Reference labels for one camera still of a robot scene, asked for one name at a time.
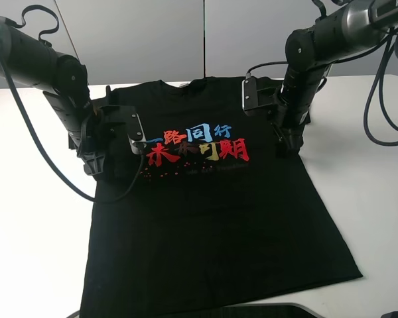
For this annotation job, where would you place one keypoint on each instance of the black printed t-shirt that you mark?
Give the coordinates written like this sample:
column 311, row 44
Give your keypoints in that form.
column 210, row 217

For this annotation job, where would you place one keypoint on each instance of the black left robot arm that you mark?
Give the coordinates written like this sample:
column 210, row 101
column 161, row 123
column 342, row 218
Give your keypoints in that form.
column 63, row 81

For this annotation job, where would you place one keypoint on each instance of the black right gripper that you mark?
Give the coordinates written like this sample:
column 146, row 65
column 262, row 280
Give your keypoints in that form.
column 288, row 123

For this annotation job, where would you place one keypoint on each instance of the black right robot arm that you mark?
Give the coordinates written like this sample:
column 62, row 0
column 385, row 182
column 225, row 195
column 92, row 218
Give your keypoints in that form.
column 355, row 30

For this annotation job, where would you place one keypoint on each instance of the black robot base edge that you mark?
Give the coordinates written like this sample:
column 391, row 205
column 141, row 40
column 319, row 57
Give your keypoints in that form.
column 285, row 311

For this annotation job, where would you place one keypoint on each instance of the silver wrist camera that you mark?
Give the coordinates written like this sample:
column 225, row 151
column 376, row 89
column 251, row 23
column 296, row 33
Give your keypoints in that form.
column 136, row 134
column 257, row 95

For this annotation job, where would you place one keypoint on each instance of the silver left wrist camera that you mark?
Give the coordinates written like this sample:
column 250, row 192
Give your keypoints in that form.
column 136, row 134

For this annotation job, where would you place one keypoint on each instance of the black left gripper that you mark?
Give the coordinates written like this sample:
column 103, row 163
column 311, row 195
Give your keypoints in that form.
column 101, row 142

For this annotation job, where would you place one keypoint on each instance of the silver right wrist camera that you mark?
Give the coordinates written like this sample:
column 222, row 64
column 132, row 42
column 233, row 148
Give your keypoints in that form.
column 257, row 95

